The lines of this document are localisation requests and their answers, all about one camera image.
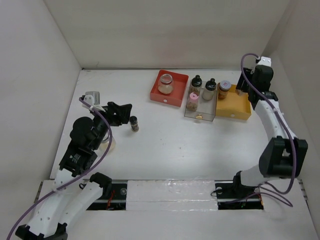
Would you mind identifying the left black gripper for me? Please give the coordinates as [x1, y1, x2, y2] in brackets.
[91, 101, 132, 149]

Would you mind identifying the grey lid spice jar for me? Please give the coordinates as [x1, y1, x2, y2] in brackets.
[235, 89, 246, 96]
[218, 80, 232, 100]

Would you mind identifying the glass jar steel rim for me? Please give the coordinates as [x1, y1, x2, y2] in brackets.
[157, 73, 174, 95]

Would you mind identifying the black cap white powder bottle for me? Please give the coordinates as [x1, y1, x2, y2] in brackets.
[202, 78, 217, 101]

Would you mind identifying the black cap brown spice bottle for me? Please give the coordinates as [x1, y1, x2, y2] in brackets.
[188, 75, 203, 96]

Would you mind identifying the pink lid spice bottle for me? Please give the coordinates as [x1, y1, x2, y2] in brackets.
[186, 92, 199, 111]

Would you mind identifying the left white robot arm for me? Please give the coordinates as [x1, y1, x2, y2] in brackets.
[11, 97, 132, 240]

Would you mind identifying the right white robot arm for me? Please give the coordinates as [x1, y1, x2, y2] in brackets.
[231, 64, 308, 197]

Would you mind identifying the glass jar under left arm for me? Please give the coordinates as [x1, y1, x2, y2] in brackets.
[97, 132, 116, 152]

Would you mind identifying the small black pepper grinder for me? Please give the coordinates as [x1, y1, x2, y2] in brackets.
[129, 115, 139, 132]

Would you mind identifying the yellow plastic bin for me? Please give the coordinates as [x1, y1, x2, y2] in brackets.
[215, 84, 252, 121]

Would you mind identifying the clear plastic bin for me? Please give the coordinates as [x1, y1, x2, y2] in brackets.
[184, 81, 218, 122]

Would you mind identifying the red plastic bin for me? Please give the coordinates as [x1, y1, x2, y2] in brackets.
[149, 69, 189, 108]

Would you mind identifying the white foam block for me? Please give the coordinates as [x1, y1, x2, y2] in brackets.
[126, 179, 218, 212]

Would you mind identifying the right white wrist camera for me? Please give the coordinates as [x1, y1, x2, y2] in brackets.
[255, 56, 272, 67]

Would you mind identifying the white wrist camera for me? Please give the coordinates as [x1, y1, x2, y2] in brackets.
[83, 91, 101, 106]
[255, 56, 272, 67]

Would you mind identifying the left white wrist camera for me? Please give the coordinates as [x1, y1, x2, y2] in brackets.
[83, 91, 101, 106]

